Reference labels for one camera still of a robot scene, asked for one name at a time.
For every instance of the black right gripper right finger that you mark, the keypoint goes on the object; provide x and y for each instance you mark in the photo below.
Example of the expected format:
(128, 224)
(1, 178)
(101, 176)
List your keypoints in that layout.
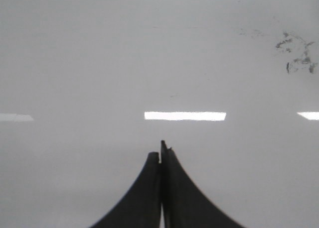
(184, 205)

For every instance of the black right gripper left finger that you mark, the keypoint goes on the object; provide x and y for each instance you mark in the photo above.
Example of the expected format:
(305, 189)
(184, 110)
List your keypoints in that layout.
(140, 207)

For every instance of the white whiteboard with aluminium frame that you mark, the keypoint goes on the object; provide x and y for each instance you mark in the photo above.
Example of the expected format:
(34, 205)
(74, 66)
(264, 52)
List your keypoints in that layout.
(89, 87)

